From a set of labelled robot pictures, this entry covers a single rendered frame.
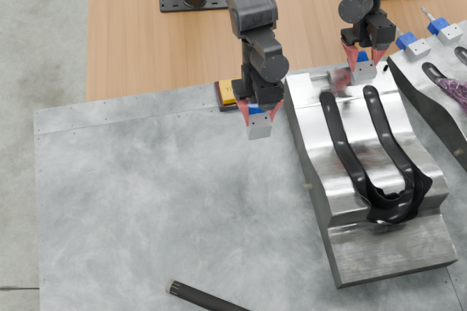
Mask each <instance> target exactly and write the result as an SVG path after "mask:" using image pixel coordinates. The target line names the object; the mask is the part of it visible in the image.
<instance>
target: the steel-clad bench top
mask: <svg viewBox="0 0 467 311"><path fill-rule="evenodd" d="M396 86H397V85H396ZM397 89H398V93H399V95H400V98H401V100H402V104H403V106H404V109H405V112H406V114H407V117H408V119H409V123H410V124H411V127H412V130H413V132H414V134H415V136H416V137H417V138H418V140H419V142H420V143H421V144H422V145H423V146H424V148H425V149H426V150H427V152H428V153H429V154H430V155H431V157H433V159H434V160H435V161H436V163H437V164H438V166H439V167H440V169H441V171H442V173H443V175H444V177H445V181H446V183H447V186H448V189H449V191H450V193H449V194H448V196H447V197H446V199H445V200H444V201H443V202H442V204H441V205H440V211H441V216H442V218H443V221H444V223H445V226H446V228H447V230H448V233H449V236H450V239H451V240H452V243H453V246H454V249H455V251H456V253H457V256H458V258H459V260H458V261H456V262H454V263H453V264H451V265H449V266H448V267H442V268H438V269H432V270H428V271H422V272H418V273H414V274H409V275H405V276H398V277H394V278H389V279H385V280H378V281H375V282H371V283H365V284H361V285H355V286H351V287H345V288H341V289H336V285H335V282H334V278H333V275H332V272H331V268H330V265H329V261H328V258H327V254H326V250H325V246H324V244H323V240H322V236H321V234H320V229H319V226H318V222H317V219H316V214H315V212H314V209H313V204H312V202H311V197H310V194H309V190H308V189H305V190H304V189H303V187H302V185H303V184H306V180H305V177H304V173H303V170H302V166H301V163H300V159H299V156H298V153H297V149H296V146H295V141H294V139H293V134H292V131H291V128H290V124H289V121H288V117H287V114H286V109H285V107H284V102H283V103H282V105H281V107H280V108H279V109H278V111H277V113H276V114H275V118H274V119H273V122H272V131H271V134H270V137H264V138H260V139H255V140H248V137H247V131H246V128H245V119H244V117H243V114H242V112H241V111H240V109H235V110H227V111H222V112H220V109H219V105H218V99H217V95H216V92H215V83H208V84H203V85H195V86H190V87H181V88H177V89H171V90H163V91H158V92H150V93H144V94H136V95H131V96H123V97H117V98H113V99H104V100H99V101H91V102H86V103H77V104H72V105H67V106H58V107H54V108H45V109H40V110H34V111H33V128H34V148H35V186H36V206H37V225H38V263H39V283H40V311H210V310H207V309H205V308H202V307H200V306H198V305H195V304H193V303H191V302H188V301H185V300H183V299H180V298H179V297H176V296H173V295H171V294H168V293H167V292H166V291H165V287H166V285H167V282H168V281H169V280H170V279H173V280H176V281H178V282H180V283H183V284H185V285H188V286H191V287H194V288H195V289H198V290H201V291H203V292H206V293H208V294H211V295H213V296H216V297H218V298H220V299H223V300H226V301H228V302H230V303H233V304H236V305H239V306H240V307H243V308H246V309H248V310H251V311H467V173H466V171H465V170H464V168H463V167H462V166H461V165H460V164H459V163H458V161H457V160H456V159H455V157H454V156H453V155H452V154H451V153H450V151H449V150H448V148H447V147H446V146H445V145H444V143H442V141H441V140H440V139H439V137H438V136H437V135H436V133H435V132H434V131H433V130H432V129H431V127H430V126H429V125H428V123H427V122H426V121H425V120H424V119H423V117H422V116H421V115H420V113H419V112H418V111H417V110H416V109H415V108H414V106H413V105H412V104H411V102H410V101H409V100H408V98H406V96H405V95H404V94H403V92H402V91H401V90H400V88H399V87H398V86H397Z"/></svg>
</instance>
